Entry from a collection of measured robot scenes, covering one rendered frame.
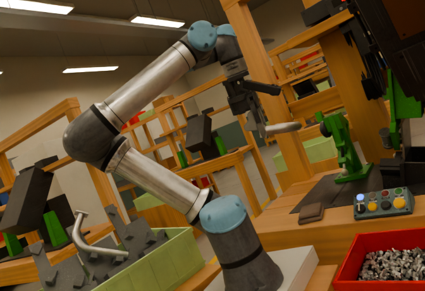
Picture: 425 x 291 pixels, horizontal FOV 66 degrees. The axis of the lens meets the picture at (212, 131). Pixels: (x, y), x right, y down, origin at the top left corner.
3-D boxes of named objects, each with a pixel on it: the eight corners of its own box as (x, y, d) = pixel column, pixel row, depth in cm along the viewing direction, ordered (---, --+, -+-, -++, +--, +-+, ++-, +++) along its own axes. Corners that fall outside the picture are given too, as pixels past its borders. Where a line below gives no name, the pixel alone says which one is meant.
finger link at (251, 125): (250, 143, 103) (241, 115, 104) (267, 136, 101) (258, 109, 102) (248, 143, 100) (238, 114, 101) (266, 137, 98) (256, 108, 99)
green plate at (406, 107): (422, 135, 99) (418, 65, 96) (392, 135, 104) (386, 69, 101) (425, 126, 108) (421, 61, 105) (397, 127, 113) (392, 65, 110)
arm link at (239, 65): (245, 57, 104) (241, 57, 96) (250, 70, 105) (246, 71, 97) (224, 66, 106) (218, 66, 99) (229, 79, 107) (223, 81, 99)
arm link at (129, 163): (232, 254, 88) (54, 147, 84) (222, 241, 103) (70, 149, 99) (254, 215, 90) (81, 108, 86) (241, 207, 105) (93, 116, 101)
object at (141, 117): (207, 204, 631) (163, 94, 629) (123, 224, 762) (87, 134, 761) (220, 193, 677) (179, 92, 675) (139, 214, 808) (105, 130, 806)
